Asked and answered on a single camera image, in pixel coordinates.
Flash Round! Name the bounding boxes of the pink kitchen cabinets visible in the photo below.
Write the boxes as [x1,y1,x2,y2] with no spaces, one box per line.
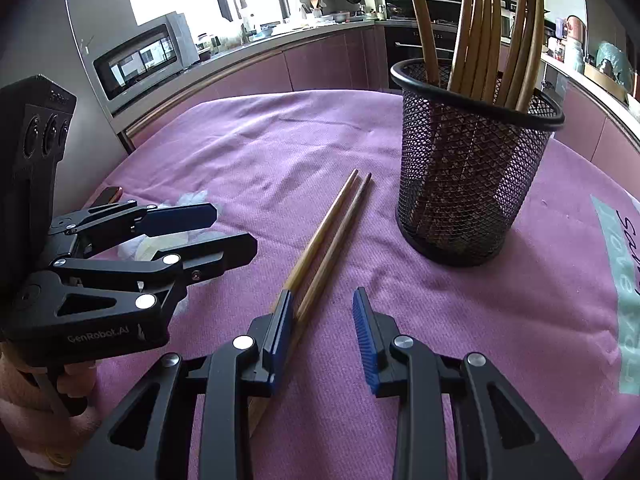
[122,24,640,163]

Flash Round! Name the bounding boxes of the green canister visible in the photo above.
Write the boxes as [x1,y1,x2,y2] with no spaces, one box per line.
[567,40,586,74]

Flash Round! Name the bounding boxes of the black mesh utensil holder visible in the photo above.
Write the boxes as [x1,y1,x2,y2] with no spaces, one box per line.
[390,58,566,267]

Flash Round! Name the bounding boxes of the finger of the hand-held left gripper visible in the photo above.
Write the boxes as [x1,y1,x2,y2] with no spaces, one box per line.
[29,232,259,329]
[50,200,219,249]

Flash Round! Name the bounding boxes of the black built-in steam oven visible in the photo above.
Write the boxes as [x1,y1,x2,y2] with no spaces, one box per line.
[382,0,463,24]

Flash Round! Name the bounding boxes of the bunch of wooden chopsticks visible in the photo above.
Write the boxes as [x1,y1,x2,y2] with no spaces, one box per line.
[402,0,547,251]

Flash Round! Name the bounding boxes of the pink kettle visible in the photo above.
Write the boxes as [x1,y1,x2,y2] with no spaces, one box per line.
[565,15,589,42]

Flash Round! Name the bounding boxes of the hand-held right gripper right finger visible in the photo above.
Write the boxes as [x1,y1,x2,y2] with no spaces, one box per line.
[352,287,583,480]

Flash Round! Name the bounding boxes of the teal bag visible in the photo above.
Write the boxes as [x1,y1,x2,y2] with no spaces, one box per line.
[597,42,639,86]

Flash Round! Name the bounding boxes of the pair of wooden chopsticks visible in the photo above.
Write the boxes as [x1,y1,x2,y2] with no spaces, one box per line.
[247,172,373,436]

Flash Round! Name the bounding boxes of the cardboard box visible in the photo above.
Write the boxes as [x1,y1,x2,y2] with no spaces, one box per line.
[584,62,629,104]

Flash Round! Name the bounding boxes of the pink floral blanket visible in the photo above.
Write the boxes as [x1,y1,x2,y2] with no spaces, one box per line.
[85,89,640,480]

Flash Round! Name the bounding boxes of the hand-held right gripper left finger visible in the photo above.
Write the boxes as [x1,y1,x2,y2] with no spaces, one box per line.
[67,303,295,480]

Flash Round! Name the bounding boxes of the person's left hand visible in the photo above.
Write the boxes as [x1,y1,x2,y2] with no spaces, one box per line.
[56,362,99,414]

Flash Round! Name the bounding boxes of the silver microwave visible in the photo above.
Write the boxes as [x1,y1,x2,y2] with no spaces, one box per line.
[92,11,200,117]

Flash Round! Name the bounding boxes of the brown wooden chair back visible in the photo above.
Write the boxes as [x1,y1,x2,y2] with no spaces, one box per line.
[92,186,124,206]

